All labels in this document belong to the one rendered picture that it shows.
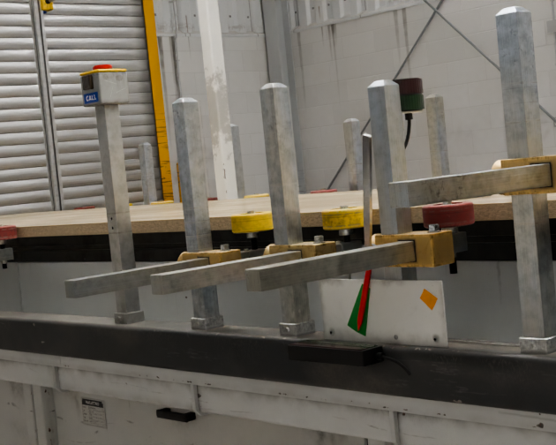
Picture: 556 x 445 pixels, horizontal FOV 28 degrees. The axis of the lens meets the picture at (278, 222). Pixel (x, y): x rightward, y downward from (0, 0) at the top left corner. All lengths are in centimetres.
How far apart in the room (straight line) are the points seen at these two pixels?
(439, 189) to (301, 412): 74
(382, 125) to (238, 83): 1032
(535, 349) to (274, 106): 62
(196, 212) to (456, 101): 876
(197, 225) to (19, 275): 111
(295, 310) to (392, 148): 36
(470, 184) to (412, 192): 11
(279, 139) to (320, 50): 1010
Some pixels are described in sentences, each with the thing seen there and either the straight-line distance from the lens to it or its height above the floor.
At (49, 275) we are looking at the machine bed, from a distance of 297.
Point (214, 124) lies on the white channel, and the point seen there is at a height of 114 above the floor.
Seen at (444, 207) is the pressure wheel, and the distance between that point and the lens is 172.
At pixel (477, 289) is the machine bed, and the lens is 190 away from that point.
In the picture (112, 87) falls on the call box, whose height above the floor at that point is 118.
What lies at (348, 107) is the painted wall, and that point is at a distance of 1170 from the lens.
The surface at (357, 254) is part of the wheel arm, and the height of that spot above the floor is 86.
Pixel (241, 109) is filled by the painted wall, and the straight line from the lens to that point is 1199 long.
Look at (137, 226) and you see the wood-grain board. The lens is 250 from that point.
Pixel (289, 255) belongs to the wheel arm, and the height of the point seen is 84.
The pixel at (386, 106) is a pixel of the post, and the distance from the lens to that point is 170.
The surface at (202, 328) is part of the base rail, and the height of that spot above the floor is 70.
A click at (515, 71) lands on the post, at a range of 155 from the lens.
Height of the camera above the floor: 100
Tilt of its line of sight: 3 degrees down
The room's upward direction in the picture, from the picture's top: 6 degrees counter-clockwise
